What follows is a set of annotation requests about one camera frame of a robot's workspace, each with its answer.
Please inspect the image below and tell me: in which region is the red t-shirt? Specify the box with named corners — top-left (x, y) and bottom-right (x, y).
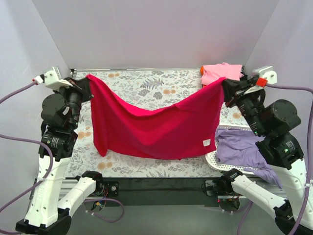
top-left (88, 75), bottom-right (224, 160)

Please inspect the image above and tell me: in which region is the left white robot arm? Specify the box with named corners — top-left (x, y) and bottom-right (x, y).
top-left (16, 78), bottom-right (104, 235)

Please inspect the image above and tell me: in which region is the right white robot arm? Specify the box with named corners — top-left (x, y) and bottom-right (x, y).
top-left (221, 77), bottom-right (313, 235)

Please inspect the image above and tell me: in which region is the black folded t-shirt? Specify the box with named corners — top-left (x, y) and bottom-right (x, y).
top-left (240, 67), bottom-right (248, 81)

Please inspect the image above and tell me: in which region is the pink folded t-shirt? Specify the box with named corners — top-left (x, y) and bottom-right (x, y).
top-left (203, 62), bottom-right (242, 85)

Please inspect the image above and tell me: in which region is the orange folded t-shirt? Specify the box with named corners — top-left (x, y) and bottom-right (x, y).
top-left (200, 66), bottom-right (206, 88)

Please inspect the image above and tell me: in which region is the lavender t-shirt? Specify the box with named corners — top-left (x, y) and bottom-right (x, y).
top-left (215, 129), bottom-right (282, 188)

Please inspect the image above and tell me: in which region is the white perforated basket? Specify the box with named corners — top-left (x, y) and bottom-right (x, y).
top-left (205, 123), bottom-right (257, 176)

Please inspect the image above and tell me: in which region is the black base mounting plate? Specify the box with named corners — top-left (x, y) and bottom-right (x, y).
top-left (75, 177), bottom-right (247, 208)

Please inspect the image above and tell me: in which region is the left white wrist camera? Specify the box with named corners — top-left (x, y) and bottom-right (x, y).
top-left (32, 67), bottom-right (73, 91)

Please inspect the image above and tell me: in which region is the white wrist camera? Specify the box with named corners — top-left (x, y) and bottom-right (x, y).
top-left (244, 66), bottom-right (278, 95)
top-left (32, 67), bottom-right (73, 91)

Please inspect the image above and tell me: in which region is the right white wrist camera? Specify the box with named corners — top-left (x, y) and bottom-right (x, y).
top-left (244, 66), bottom-right (278, 95)

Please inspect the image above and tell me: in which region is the aluminium frame rail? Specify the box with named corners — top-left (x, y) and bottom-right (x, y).
top-left (30, 68), bottom-right (294, 201)

